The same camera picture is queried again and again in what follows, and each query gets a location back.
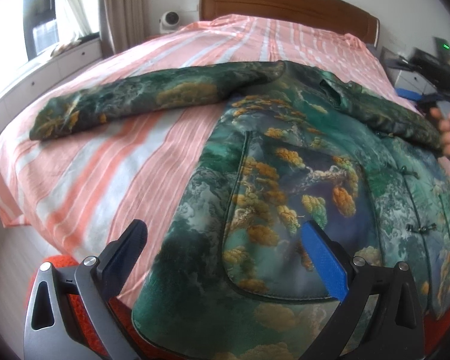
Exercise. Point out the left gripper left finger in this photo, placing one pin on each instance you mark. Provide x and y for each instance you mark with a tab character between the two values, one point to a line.
115	262

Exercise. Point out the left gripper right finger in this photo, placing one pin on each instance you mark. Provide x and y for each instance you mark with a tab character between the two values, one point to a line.
396	327

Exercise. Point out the green patterned silk jacket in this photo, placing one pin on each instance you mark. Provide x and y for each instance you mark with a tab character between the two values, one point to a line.
173	312

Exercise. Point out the person's right hand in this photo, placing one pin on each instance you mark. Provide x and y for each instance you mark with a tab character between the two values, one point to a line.
444	128

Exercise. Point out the wooden headboard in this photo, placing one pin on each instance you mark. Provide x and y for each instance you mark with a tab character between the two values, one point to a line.
333	15

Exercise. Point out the pink striped bed sheet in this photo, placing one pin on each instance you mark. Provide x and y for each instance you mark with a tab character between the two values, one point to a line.
116	149

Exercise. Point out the small white fan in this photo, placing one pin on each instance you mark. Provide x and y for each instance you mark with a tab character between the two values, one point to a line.
169	22

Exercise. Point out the white window cabinet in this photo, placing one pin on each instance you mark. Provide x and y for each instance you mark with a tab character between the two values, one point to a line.
45	75

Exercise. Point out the beige curtain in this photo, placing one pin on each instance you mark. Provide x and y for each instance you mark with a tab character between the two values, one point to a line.
123	24

